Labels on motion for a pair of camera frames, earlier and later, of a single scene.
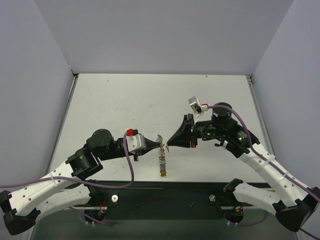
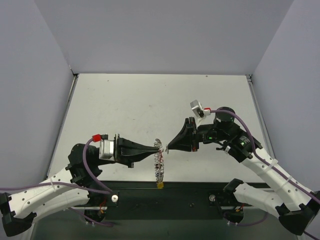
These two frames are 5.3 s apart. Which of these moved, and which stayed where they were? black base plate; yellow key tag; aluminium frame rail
Moved: yellow key tag
Stayed: aluminium frame rail; black base plate
